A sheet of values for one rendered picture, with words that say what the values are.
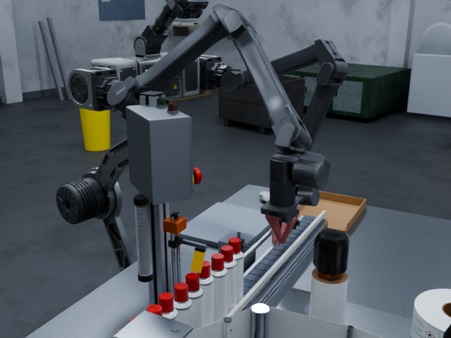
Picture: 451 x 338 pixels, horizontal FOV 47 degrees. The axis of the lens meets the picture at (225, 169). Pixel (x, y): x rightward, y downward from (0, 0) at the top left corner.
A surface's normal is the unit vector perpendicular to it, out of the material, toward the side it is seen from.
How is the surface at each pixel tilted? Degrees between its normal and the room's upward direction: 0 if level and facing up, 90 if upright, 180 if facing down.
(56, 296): 0
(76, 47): 90
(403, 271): 0
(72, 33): 90
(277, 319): 90
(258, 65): 52
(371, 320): 0
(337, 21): 90
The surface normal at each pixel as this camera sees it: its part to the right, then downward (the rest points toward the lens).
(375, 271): 0.00, -0.95
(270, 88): -0.47, -0.39
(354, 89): -0.64, 0.24
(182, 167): 0.45, 0.28
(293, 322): -0.40, 0.29
